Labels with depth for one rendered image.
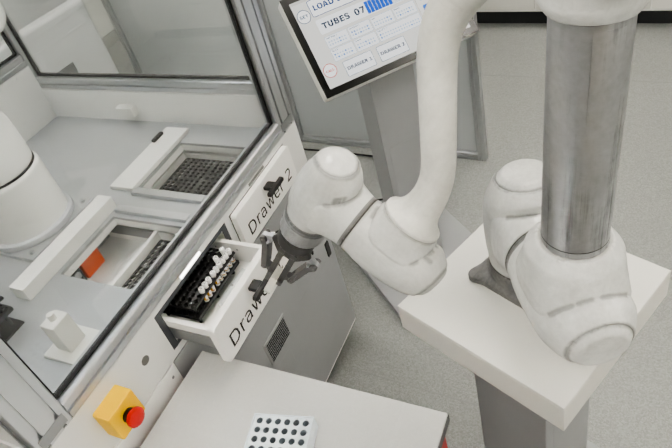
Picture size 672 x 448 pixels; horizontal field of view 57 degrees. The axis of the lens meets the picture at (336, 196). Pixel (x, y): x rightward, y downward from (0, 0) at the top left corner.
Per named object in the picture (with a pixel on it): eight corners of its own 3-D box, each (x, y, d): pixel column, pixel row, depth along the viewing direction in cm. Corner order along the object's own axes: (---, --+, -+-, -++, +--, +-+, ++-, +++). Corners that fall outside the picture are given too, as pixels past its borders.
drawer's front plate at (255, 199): (298, 176, 176) (287, 144, 169) (249, 248, 157) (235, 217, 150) (292, 175, 177) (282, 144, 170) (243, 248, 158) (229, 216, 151)
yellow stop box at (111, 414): (149, 409, 124) (133, 389, 120) (127, 442, 119) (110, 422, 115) (129, 402, 126) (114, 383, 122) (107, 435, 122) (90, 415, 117)
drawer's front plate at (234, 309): (290, 263, 150) (277, 231, 143) (230, 363, 131) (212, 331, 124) (284, 262, 150) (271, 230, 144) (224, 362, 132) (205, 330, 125)
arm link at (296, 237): (299, 183, 113) (290, 201, 118) (277, 217, 107) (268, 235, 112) (343, 209, 113) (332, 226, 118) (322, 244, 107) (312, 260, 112)
